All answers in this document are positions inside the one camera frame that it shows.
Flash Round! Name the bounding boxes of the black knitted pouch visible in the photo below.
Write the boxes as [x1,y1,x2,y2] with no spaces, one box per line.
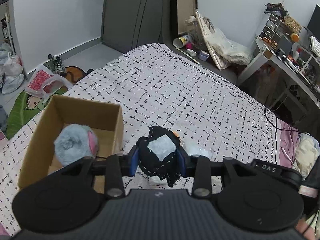
[137,126,181,187]

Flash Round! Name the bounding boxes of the black cable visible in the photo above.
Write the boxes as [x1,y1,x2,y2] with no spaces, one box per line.
[264,84,304,132]

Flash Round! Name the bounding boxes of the grey mini drawer unit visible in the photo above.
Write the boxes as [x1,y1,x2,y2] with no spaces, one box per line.
[258,14,291,43]

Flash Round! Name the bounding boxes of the green cartoon floor mat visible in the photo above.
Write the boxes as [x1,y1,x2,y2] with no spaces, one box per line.
[6,91,48,140]

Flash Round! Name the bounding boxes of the grey pink plush toy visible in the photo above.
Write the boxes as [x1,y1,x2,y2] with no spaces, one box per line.
[54,124,99,166]

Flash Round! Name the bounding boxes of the white black patterned bedspread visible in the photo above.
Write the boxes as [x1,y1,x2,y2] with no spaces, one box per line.
[1,44,280,235]

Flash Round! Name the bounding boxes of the beige patterned tote bag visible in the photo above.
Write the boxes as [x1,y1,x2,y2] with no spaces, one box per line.
[195,10,230,70]

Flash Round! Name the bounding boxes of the white yellow cylinder can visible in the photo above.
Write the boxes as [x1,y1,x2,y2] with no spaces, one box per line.
[172,34,193,49]

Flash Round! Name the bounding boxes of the black white sneakers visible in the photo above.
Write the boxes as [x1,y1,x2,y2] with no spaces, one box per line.
[43,54,66,75]

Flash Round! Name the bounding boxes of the person's right hand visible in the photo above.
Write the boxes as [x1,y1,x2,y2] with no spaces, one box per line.
[296,218,317,240]

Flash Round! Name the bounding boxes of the clear plastic bag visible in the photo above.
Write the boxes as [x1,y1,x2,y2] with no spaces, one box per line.
[214,28,252,66]

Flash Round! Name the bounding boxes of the brown wooden board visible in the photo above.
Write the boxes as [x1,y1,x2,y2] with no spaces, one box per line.
[177,0,197,35]

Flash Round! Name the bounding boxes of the grey white garbage bags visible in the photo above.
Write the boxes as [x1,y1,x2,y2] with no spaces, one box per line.
[1,42,24,95]

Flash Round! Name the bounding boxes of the red white plastic bag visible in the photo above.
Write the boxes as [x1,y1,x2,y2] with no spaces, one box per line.
[24,65,73,103]

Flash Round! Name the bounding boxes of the dark grey wardrobe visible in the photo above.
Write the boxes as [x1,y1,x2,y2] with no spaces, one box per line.
[101,0,177,53]

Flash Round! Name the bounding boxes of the white desk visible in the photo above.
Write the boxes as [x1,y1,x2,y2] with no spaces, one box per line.
[236,36,319,117]

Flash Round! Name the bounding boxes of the pink bed sheet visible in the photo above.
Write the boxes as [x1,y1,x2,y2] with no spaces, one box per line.
[277,120,298,168]

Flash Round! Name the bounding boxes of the white keyboard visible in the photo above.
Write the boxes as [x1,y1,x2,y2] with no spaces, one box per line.
[310,36,320,57]

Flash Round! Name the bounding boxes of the small purple box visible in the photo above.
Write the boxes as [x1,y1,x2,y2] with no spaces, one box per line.
[198,50,210,61]

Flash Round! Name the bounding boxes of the small white stuffing bag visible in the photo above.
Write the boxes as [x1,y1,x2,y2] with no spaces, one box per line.
[148,176,167,186]

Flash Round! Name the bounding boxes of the large white stuffing bag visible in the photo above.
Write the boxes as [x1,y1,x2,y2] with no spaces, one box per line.
[181,140,213,159]

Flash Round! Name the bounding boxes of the brown cardboard box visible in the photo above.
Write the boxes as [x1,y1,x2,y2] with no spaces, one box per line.
[18,95,124,189]

